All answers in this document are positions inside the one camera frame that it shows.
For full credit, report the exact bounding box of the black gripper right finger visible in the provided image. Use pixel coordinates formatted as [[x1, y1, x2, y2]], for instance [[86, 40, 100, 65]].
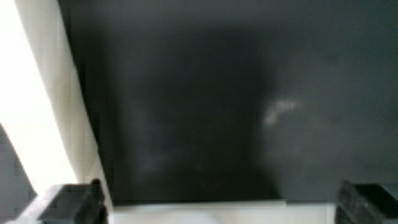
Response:
[[335, 181, 398, 224]]

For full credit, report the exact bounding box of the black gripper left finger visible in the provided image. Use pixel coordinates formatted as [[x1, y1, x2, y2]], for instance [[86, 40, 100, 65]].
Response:
[[15, 179, 109, 224]]

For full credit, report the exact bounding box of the white drawer without knob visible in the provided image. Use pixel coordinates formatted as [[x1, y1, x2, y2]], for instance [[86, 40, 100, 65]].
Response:
[[0, 0, 337, 224]]

